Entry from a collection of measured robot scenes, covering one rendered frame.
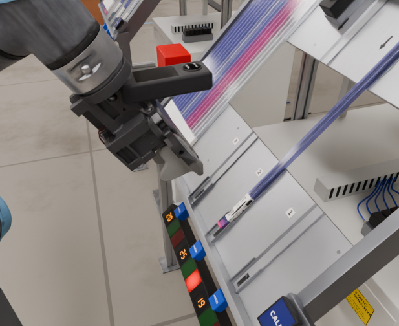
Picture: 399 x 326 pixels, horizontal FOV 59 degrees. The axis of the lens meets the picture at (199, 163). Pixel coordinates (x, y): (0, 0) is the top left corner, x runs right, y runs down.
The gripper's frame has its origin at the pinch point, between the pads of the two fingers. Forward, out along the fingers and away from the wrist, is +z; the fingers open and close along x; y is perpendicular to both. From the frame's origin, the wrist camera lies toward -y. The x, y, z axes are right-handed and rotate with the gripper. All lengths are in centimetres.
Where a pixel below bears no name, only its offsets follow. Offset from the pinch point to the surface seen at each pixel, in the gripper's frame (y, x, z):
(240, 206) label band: -0.5, 0.4, 13.6
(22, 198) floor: 97, -114, 47
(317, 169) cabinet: -21, -22, 47
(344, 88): -47, -46, 50
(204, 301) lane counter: 14.4, 8.3, 19.7
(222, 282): 8.6, 10.1, 15.0
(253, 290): 4.8, 13.5, 16.2
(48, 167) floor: 86, -137, 53
